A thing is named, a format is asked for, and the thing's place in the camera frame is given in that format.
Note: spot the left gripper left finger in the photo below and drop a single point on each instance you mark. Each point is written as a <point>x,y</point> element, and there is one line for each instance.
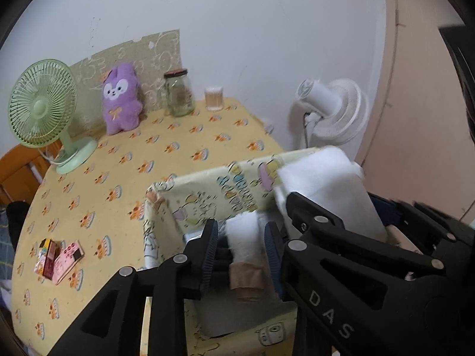
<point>111,323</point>

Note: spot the yellow cake print tablecloth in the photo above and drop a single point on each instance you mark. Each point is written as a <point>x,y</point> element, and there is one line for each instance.
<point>100,206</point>

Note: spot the black clothing on chair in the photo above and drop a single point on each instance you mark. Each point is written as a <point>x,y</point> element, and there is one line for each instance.
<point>16,216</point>

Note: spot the purple plush bunny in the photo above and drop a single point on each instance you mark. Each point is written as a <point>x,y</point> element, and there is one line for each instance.
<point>121,107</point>

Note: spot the beige stockings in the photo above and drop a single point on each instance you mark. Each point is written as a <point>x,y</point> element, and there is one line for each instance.
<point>246,280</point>

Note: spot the white standing fan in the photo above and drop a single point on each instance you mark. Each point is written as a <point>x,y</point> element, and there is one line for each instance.
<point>334,113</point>

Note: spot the white towel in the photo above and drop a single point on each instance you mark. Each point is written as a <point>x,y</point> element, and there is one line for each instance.
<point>328,178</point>

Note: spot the beige door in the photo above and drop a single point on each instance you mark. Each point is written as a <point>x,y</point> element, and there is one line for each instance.
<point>417,145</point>

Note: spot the cotton swab container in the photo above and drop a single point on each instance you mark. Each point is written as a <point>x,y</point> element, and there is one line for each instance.
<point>214,98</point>

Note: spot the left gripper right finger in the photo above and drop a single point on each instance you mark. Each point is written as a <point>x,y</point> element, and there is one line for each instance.
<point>374,319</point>

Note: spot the cartoon tissue box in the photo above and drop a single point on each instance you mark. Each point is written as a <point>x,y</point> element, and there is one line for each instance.
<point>47,254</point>

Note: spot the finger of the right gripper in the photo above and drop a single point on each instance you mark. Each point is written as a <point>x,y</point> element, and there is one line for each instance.
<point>422,224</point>
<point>327,253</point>

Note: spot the green desk fan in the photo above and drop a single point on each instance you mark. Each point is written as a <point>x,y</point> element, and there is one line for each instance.
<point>41,108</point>

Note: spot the beige patterned board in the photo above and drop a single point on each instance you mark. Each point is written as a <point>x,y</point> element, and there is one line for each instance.
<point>151,56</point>

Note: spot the pink tissue pack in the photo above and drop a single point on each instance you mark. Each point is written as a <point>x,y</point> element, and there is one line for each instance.
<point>66,260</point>

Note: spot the glass jar with lid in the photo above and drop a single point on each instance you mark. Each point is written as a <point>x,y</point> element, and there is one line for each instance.
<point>180,100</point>

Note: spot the wooden chair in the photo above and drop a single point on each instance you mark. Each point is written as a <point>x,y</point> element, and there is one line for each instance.
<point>23,170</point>

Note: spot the white cotton pad pack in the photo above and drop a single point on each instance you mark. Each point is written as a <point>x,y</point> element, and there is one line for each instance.
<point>245,238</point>

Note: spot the patterned fabric storage box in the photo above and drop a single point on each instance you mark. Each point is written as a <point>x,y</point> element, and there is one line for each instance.
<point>176,211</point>

